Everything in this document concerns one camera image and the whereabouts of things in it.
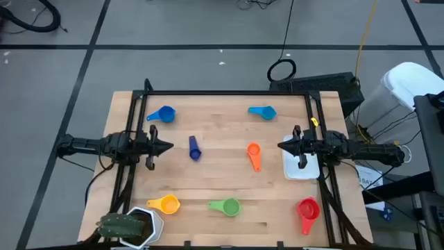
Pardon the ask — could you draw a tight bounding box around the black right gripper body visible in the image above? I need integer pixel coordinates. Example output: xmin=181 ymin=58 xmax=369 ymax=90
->
xmin=293 ymin=124 xmax=325 ymax=170

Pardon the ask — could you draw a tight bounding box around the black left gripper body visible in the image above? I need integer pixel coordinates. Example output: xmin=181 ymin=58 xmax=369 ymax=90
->
xmin=133 ymin=124 xmax=159 ymax=171

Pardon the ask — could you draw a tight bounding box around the medium blue measuring cup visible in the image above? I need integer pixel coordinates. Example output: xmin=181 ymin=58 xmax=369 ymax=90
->
xmin=146 ymin=105 xmax=177 ymax=124

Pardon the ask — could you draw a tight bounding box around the small navy measuring cup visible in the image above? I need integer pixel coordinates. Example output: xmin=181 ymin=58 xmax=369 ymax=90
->
xmin=188 ymin=135 xmax=203 ymax=162

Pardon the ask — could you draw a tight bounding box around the orange measuring cup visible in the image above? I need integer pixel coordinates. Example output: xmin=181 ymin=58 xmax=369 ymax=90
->
xmin=246 ymin=142 xmax=262 ymax=173

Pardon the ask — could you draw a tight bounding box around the cyan measuring cup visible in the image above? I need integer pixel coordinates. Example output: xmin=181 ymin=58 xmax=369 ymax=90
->
xmin=248 ymin=106 xmax=278 ymax=121

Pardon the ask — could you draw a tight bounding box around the yellow measuring cup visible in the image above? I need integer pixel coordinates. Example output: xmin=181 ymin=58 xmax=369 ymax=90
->
xmin=146 ymin=194 xmax=181 ymax=215

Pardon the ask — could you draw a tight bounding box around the large red measuring cup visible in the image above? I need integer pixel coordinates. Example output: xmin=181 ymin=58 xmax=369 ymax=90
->
xmin=296 ymin=197 xmax=321 ymax=236

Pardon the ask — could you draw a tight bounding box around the green measuring cup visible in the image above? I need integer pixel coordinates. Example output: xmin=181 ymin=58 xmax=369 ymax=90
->
xmin=207 ymin=197 xmax=243 ymax=217

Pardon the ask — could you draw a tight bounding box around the white plastic basket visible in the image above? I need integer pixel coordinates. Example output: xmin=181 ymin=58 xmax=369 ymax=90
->
xmin=281 ymin=134 xmax=321 ymax=181

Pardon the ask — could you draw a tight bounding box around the white printed paper sheet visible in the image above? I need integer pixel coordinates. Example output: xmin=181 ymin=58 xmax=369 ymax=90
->
xmin=355 ymin=165 xmax=384 ymax=191

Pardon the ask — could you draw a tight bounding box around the white hexagonal plant pot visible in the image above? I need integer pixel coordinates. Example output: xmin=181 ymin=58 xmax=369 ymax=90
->
xmin=119 ymin=206 xmax=164 ymax=250

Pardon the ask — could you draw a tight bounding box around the green cactus plant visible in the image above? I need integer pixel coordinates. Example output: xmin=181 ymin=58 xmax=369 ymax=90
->
xmin=96 ymin=212 xmax=146 ymax=239

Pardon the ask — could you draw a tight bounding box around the small blue tag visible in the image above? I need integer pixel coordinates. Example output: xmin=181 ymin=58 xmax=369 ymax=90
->
xmin=379 ymin=206 xmax=395 ymax=223

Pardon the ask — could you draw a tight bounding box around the white lined trash bin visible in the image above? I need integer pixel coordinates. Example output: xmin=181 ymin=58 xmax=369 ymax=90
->
xmin=350 ymin=61 xmax=444 ymax=129

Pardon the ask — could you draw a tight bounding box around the black metal table frame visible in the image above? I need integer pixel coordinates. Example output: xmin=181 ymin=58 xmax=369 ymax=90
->
xmin=81 ymin=78 xmax=374 ymax=250

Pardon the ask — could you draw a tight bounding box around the thin white cable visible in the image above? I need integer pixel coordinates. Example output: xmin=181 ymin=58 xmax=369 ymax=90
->
xmin=398 ymin=144 xmax=413 ymax=164

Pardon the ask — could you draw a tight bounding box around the black hanging cable with coil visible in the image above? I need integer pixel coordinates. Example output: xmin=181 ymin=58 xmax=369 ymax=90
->
xmin=266 ymin=0 xmax=298 ymax=83

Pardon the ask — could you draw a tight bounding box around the yellow power cable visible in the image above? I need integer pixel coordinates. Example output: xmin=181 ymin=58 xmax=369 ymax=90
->
xmin=353 ymin=0 xmax=379 ymax=81

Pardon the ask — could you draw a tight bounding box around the thick black floor hose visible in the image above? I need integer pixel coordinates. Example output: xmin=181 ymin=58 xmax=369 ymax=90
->
xmin=0 ymin=0 xmax=62 ymax=34

